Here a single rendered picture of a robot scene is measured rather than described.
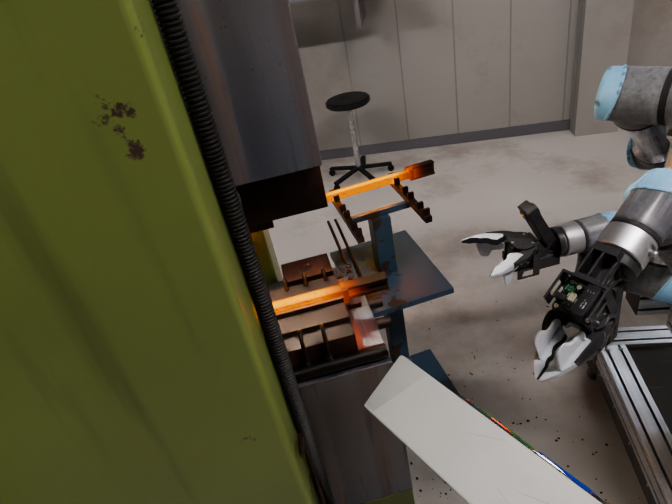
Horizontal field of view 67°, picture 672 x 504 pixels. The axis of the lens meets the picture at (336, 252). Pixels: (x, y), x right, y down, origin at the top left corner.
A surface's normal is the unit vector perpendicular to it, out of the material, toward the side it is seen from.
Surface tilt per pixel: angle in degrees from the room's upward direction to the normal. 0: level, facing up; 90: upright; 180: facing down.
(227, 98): 90
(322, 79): 90
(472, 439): 30
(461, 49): 90
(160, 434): 90
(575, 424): 0
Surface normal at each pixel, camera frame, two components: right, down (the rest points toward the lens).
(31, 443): 0.19, 0.50
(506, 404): -0.18, -0.83
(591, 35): -0.11, 0.56
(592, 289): -0.54, -0.50
